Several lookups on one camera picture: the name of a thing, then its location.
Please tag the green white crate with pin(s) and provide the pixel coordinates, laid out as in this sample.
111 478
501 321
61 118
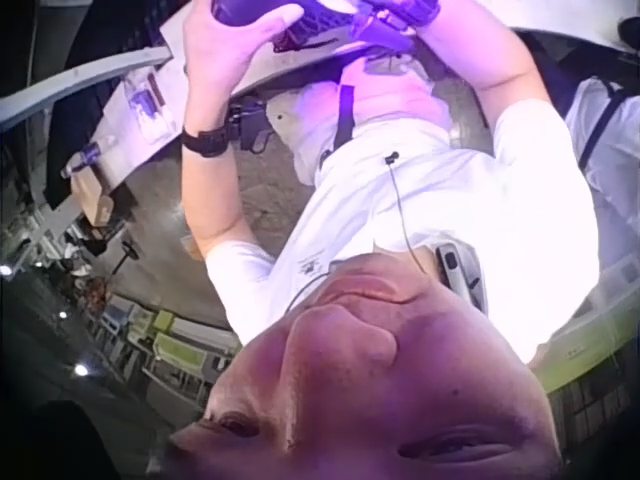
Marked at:
600 330

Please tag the dark purple container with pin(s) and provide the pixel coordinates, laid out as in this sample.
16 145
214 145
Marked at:
250 11

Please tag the clear plastic bottle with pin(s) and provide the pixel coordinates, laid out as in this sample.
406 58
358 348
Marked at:
82 161

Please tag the black round stool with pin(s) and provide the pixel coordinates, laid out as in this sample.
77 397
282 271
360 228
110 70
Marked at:
125 260

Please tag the black keyboard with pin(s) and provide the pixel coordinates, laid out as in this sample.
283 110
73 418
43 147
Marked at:
315 27

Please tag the grey curved desk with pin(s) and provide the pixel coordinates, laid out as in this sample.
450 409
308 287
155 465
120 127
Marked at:
75 82

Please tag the row of green white shelves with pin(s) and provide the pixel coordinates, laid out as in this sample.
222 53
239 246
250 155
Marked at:
170 345

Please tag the person's right hand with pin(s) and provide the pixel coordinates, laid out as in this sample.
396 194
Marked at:
382 32

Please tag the person's left hand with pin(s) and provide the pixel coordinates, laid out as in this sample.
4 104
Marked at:
220 65

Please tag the brown cardboard box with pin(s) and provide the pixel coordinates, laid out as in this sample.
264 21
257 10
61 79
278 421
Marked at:
95 195

